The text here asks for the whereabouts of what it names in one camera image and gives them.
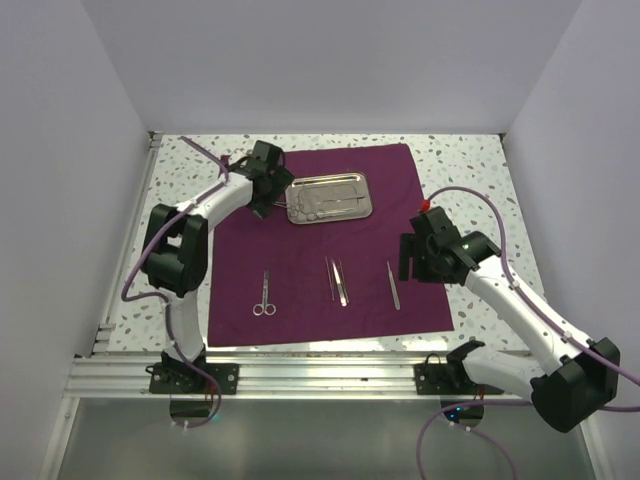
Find steel scalpel handle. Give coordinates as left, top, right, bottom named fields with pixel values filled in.
left=386, top=261, right=401, bottom=311

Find steel wide tweezers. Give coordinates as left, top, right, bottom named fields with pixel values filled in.
left=331, top=259, right=349, bottom=307

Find steel forceps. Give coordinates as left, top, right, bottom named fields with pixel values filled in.
left=325, top=256, right=335, bottom=302

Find steel ring-handled scissors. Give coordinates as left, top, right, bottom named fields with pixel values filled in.
left=252, top=269, right=277, bottom=316

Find steel ring-handled hemostat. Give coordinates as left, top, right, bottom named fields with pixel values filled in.
left=275, top=185, right=320, bottom=225

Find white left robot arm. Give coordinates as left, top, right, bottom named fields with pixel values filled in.
left=132, top=136, right=294, bottom=393

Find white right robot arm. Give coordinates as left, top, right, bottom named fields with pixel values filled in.
left=399, top=207, right=621, bottom=433

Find steel instrument tray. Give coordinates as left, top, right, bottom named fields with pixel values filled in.
left=281, top=172, right=373, bottom=226

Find steel instruments in tray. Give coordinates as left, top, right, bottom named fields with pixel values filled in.
left=315, top=189, right=366, bottom=218

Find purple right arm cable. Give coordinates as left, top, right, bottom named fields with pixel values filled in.
left=417, top=185, right=640, bottom=480

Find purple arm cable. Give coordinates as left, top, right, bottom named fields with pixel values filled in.
left=417, top=185, right=640, bottom=480
left=122, top=134, right=251, bottom=430

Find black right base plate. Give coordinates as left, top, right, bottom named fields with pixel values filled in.
left=413, top=353, right=504, bottom=396

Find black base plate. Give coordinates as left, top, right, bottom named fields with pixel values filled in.
left=413, top=353, right=504, bottom=396
left=145, top=359, right=240, bottom=395

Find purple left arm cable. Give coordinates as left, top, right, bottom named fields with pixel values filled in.
left=122, top=134, right=251, bottom=430

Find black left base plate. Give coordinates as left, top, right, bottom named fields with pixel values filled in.
left=145, top=359, right=240, bottom=395

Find aluminium front rail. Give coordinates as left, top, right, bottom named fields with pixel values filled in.
left=64, top=349, right=586, bottom=401

